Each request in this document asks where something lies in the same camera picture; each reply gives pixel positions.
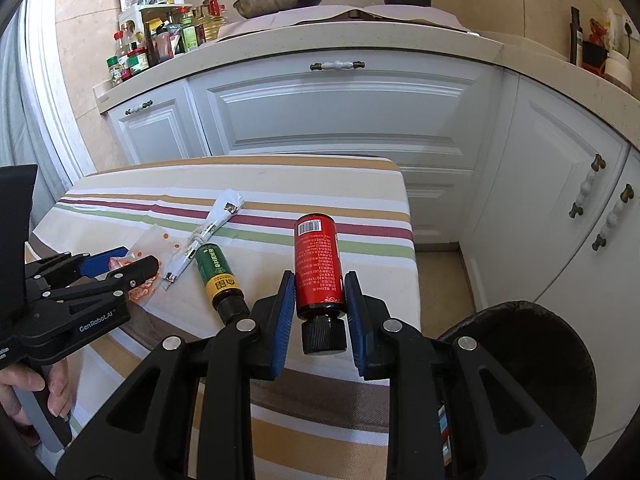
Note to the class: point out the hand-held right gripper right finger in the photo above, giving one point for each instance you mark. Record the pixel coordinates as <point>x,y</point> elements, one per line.
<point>357,330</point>

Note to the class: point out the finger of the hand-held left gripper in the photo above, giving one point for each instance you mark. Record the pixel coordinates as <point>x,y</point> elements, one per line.
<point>135,272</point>
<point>107,259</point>

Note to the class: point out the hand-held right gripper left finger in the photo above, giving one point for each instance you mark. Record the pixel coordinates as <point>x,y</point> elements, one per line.
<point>282,325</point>

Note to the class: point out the clear orange dotted wrapper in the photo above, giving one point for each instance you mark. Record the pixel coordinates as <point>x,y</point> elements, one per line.
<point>160,245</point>

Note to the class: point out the red label bottle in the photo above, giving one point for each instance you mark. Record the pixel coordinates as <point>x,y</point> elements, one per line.
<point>317,270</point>

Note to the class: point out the black bin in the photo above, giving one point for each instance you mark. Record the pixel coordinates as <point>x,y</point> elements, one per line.
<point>540,340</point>

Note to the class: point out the person's left hand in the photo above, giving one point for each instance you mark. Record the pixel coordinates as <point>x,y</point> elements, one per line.
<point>17,380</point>

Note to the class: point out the green label bottle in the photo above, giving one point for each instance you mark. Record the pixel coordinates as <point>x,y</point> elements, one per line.
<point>215,270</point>

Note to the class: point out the striped tablecloth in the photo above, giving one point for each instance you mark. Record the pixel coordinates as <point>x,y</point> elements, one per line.
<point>325,195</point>

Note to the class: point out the small white cabinet door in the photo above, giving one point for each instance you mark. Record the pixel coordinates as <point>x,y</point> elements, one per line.
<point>160,130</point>

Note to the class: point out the grey window curtain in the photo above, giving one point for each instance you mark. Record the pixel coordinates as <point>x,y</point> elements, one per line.
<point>20,85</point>

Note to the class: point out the wide white cabinet front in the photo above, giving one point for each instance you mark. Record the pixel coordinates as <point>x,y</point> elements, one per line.
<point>350,120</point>

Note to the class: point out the group of condiment bottles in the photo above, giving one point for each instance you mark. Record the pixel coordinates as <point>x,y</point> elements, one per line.
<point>190,35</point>

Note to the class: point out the white spice rack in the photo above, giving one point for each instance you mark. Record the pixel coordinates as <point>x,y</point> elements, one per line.
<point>160,9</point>

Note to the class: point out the pale stove cover cloth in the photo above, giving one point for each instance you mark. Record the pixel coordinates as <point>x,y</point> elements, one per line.
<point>400,14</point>

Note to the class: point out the red and black container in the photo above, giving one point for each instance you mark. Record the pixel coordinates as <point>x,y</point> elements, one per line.
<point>595,52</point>

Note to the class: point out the dark glass bottle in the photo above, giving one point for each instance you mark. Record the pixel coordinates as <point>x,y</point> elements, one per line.
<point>576,35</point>

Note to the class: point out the white jar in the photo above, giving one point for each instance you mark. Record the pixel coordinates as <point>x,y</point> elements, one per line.
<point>617,70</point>

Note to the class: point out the white bottle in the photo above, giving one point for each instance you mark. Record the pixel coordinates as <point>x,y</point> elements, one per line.
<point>612,27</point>

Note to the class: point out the single white wall socket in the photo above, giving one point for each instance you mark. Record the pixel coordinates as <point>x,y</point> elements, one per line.
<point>629,25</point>

